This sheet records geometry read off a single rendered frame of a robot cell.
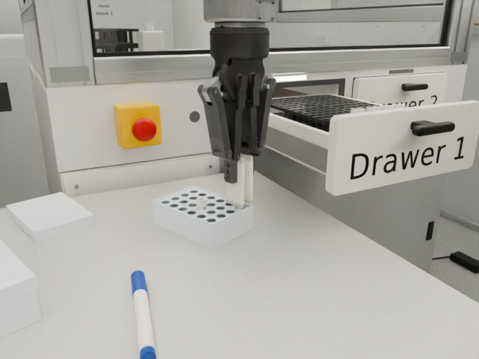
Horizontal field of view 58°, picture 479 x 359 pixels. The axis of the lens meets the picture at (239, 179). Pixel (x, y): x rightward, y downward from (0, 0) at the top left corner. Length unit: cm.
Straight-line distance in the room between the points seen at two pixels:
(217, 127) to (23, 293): 28
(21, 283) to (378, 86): 85
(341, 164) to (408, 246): 78
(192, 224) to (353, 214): 63
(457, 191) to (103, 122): 220
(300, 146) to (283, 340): 34
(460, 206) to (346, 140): 213
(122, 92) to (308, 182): 47
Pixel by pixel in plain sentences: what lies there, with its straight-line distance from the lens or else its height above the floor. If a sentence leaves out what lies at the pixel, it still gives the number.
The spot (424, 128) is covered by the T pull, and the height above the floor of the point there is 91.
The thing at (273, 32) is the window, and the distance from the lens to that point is 92.
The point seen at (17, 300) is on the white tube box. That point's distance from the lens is 48.
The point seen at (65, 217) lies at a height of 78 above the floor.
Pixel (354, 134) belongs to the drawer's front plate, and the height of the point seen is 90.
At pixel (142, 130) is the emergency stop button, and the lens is 74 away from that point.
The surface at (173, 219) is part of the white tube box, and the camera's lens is 62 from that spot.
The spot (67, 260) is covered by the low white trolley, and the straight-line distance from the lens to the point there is 60.
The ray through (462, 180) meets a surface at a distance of 265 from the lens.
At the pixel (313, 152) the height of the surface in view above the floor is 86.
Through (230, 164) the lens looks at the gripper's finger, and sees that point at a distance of 58.
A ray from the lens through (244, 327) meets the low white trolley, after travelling 45.
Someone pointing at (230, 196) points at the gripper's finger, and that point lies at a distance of 61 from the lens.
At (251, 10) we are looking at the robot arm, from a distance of 53.
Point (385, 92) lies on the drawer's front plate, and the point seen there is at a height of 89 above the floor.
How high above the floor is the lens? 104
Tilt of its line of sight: 20 degrees down
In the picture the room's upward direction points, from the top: straight up
